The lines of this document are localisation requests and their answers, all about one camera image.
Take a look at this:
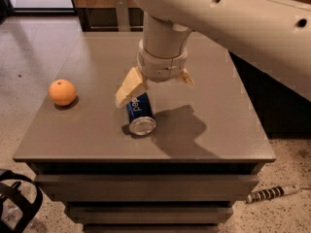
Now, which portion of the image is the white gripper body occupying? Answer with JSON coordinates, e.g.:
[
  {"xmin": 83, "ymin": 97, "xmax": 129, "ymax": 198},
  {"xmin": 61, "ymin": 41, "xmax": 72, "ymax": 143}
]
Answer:
[{"xmin": 137, "ymin": 41, "xmax": 188, "ymax": 83}]

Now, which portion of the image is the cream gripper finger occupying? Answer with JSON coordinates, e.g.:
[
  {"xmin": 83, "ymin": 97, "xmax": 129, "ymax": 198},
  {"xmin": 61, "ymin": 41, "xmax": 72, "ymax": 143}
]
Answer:
[
  {"xmin": 173, "ymin": 68, "xmax": 195, "ymax": 87},
  {"xmin": 115, "ymin": 67, "xmax": 149, "ymax": 108}
]

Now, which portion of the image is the blue pepsi can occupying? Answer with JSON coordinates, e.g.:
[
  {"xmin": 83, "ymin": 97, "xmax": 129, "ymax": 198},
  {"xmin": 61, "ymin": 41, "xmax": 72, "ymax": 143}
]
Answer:
[{"xmin": 126, "ymin": 93, "xmax": 156, "ymax": 136}]

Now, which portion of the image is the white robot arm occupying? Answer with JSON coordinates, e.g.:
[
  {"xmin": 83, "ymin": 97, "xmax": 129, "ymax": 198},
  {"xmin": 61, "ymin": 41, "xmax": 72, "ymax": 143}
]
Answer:
[{"xmin": 116, "ymin": 0, "xmax": 311, "ymax": 107}]

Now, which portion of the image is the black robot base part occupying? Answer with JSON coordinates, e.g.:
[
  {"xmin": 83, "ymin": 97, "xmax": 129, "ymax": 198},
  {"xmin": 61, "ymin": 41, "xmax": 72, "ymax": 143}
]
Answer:
[{"xmin": 0, "ymin": 169, "xmax": 43, "ymax": 233}]

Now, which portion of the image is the orange fruit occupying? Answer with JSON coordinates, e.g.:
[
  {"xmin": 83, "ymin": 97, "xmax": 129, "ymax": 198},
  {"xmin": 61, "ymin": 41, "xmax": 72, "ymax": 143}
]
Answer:
[{"xmin": 49, "ymin": 80, "xmax": 77, "ymax": 106}]

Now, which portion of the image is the grey drawer cabinet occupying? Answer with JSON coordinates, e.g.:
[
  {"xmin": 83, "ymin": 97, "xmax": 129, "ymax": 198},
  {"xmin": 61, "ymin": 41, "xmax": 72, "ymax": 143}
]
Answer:
[{"xmin": 15, "ymin": 33, "xmax": 275, "ymax": 233}]

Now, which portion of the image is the white power strip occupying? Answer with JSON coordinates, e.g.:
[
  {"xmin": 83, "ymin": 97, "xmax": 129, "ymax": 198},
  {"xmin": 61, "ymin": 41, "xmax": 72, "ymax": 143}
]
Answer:
[{"xmin": 246, "ymin": 184, "xmax": 300, "ymax": 204}]

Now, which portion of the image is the metal rail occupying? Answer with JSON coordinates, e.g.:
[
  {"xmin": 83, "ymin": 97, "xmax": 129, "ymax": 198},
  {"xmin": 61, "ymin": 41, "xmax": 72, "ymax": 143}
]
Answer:
[{"xmin": 90, "ymin": 26, "xmax": 143, "ymax": 31}]

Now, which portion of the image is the left metal bracket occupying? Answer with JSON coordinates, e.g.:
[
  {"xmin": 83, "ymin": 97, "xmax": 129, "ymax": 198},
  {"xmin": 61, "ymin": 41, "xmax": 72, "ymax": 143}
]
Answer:
[{"xmin": 114, "ymin": 0, "xmax": 130, "ymax": 32}]

